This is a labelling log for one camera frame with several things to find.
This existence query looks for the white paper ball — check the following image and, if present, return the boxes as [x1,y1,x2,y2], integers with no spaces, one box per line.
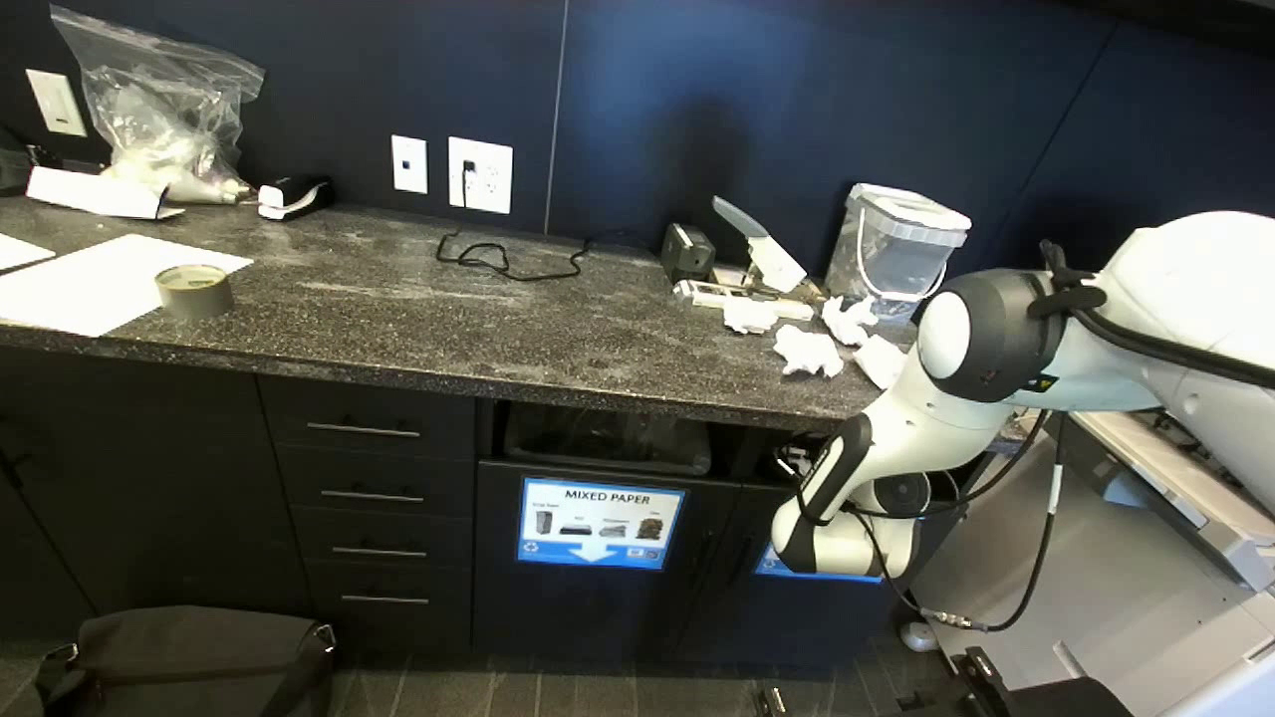
[816,290,885,350]
[719,295,788,341]
[853,330,911,396]
[770,323,848,382]

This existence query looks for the black bin with liner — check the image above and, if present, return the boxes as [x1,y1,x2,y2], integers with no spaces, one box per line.
[499,398,718,480]

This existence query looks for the dark bin cabinet door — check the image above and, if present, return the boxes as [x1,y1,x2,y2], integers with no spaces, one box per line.
[472,455,730,663]
[701,476,930,671]

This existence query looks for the beige paper scrap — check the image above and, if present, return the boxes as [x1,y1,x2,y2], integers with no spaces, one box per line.
[670,266,824,327]

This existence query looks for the small black desk device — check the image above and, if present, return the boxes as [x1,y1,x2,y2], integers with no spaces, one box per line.
[656,221,719,279]

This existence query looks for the blue sign with down arrow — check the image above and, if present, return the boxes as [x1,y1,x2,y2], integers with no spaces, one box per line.
[512,476,689,580]

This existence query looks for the large white outlet plate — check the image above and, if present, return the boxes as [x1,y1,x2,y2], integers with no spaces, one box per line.
[446,132,517,221]

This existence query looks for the blue sign with up arrow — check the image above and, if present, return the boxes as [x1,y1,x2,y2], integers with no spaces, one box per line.
[751,542,888,590]

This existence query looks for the clear plastic bucket with lid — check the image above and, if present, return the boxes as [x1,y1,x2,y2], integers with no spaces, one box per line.
[824,180,974,334]

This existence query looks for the white and black stapler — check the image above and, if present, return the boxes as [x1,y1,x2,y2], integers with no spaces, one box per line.
[253,171,334,222]

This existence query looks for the beige masking tape roll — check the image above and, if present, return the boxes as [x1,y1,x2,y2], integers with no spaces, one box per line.
[152,261,239,318]

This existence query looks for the black wheeled base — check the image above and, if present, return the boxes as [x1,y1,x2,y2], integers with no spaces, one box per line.
[928,647,1132,717]

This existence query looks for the dark counter cabinet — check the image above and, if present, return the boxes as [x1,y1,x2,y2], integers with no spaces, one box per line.
[0,330,930,674]

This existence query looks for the clear plastic bag with contents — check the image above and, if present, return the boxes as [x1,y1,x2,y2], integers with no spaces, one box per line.
[46,6,272,212]

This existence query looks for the black bag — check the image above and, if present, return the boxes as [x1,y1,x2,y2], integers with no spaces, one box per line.
[35,607,343,717]

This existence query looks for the large white paper sheet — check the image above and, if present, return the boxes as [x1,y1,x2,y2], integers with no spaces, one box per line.
[0,233,253,344]

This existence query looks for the white office printer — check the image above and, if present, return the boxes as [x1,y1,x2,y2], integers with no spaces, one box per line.
[911,412,1275,717]

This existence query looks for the white booklet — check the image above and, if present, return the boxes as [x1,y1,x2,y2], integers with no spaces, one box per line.
[25,159,192,222]

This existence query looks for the thin black loose cable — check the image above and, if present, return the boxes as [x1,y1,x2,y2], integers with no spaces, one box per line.
[434,228,592,287]

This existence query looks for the dark drawer with silver handle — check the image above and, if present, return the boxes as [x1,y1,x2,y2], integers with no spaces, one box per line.
[289,569,472,643]
[282,520,479,580]
[272,455,479,525]
[258,376,479,463]

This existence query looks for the small white wall plate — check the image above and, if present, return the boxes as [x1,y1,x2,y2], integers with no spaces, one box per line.
[386,132,434,198]

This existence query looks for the white wall switch plate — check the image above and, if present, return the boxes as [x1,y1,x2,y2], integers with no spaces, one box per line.
[25,70,90,141]

